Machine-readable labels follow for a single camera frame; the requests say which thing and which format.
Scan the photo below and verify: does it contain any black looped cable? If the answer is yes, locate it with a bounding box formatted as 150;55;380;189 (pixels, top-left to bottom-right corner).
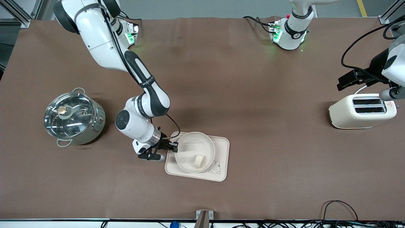
322;200;359;222

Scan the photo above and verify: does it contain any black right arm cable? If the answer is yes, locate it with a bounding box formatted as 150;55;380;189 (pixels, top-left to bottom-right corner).
97;0;174;140

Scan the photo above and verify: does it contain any grey metal bracket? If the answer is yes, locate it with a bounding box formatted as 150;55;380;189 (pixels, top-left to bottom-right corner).
196;210;214;228

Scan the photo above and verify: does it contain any aluminium frame strut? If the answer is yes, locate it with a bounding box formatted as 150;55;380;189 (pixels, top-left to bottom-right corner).
30;0;44;20

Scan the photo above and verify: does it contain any black cable bundle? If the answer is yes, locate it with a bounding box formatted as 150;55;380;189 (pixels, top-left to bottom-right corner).
221;220;405;228

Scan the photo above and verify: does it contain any cream two-slot toaster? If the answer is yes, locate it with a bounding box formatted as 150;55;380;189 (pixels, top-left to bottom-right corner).
328;94;397;129

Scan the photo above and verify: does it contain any aluminium frame post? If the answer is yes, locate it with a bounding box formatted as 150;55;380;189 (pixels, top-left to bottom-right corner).
0;0;31;28
379;0;405;25

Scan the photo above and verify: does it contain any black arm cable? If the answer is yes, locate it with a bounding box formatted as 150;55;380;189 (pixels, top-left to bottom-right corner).
341;15;405;85
97;0;174;140

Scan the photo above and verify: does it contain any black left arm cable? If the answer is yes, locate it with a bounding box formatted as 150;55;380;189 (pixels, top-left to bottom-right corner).
341;15;405;85

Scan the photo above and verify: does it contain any steel cooking pot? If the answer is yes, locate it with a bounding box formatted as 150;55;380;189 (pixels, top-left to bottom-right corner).
44;88;106;148

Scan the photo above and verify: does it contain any brown table cover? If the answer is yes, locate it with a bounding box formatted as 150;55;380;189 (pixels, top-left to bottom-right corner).
0;16;405;221

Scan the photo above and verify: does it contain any cream tray with rabbit print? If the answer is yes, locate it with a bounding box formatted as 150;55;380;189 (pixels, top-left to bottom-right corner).
165;131;230;182

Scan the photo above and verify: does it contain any black left base cable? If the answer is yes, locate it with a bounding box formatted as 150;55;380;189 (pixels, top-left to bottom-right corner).
243;16;273;34

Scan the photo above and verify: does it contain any glass lid with brass knob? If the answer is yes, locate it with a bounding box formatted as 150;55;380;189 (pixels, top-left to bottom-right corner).
44;92;95;140

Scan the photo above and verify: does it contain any cream round plate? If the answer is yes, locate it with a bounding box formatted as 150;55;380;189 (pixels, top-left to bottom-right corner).
174;132;215;173

